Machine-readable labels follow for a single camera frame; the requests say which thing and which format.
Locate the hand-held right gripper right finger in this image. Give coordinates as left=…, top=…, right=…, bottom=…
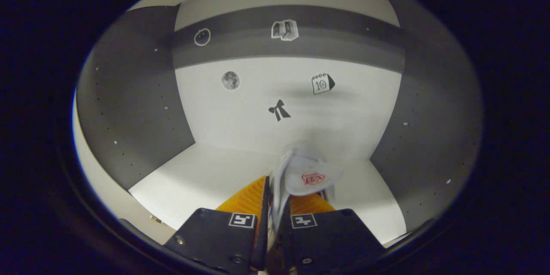
left=275, top=193, right=385, bottom=275

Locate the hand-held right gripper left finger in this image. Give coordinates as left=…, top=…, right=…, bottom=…
left=163, top=175, right=270, bottom=273

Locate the white shoe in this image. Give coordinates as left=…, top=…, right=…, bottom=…
left=270, top=148, right=344, bottom=235

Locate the grey shoe cabinet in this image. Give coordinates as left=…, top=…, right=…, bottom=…
left=73, top=0, right=484, bottom=250

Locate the grey cabinet door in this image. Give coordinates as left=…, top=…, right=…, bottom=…
left=72, top=90, right=177, bottom=245

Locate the white cabinet shelf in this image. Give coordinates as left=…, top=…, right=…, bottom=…
left=129, top=143, right=407, bottom=246

